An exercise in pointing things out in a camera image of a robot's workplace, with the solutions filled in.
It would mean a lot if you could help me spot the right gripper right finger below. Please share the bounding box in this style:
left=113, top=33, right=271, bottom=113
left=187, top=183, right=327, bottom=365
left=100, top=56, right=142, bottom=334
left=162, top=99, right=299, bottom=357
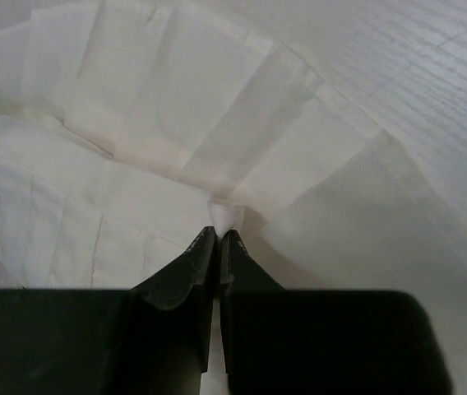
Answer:
left=220, top=230, right=284, bottom=373

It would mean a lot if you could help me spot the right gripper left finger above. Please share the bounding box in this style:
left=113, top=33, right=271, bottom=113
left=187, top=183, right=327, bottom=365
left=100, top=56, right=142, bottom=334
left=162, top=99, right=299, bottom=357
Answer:
left=133, top=226, right=216, bottom=373

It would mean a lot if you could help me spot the white pleated skirt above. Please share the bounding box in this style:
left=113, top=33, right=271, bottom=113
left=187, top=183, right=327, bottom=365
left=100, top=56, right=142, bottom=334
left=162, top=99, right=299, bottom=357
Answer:
left=0, top=1, right=467, bottom=394

